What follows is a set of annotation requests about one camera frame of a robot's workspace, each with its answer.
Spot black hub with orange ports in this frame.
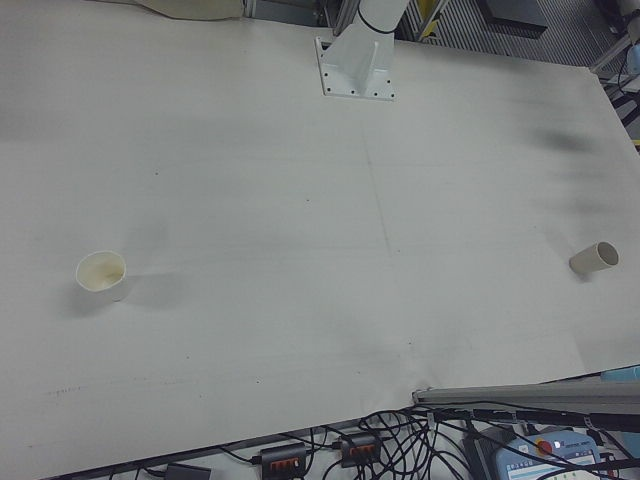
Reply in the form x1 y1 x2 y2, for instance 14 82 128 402
258 441 309 474
339 433 384 468

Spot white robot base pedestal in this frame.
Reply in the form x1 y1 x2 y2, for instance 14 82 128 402
313 0 399 103

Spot blue white teach pendant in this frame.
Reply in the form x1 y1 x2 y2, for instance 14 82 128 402
462 428 609 480

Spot light blue flat item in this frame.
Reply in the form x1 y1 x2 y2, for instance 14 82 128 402
599 365 640 384

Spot grey aluminium rail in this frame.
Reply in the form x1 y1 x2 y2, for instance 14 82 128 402
411 375 640 434

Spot slim beige paper cup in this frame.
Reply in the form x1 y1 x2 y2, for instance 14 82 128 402
568 241 620 275

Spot black equipment box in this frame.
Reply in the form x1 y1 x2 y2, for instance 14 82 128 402
481 0 548 36

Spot aluminium frame profile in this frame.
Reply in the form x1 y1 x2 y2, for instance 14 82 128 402
591 33 640 84

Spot yellow black striped bracket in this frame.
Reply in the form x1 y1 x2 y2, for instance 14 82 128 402
413 0 450 42

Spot small black box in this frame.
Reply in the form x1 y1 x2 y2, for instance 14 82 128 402
164 463 212 480

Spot black cable tangle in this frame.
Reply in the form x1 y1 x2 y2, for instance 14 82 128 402
219 407 481 480

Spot wide white paper cup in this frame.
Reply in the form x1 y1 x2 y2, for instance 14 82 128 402
75 249 129 304

